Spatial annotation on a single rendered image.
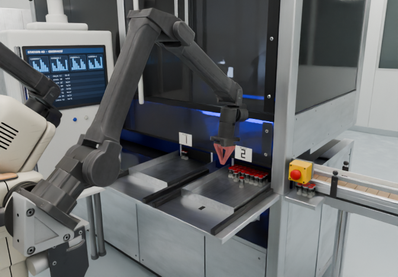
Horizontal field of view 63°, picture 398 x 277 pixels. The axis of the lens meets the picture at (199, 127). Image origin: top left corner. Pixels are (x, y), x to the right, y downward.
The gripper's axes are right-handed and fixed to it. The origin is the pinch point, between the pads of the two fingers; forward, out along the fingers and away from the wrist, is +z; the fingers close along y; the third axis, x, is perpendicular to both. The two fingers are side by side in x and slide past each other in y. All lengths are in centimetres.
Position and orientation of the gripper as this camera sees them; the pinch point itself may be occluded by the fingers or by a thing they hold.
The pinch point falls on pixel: (222, 161)
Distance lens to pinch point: 117.6
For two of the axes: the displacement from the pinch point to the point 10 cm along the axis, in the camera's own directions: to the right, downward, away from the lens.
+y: 6.2, -0.4, 7.9
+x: -7.8, -1.6, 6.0
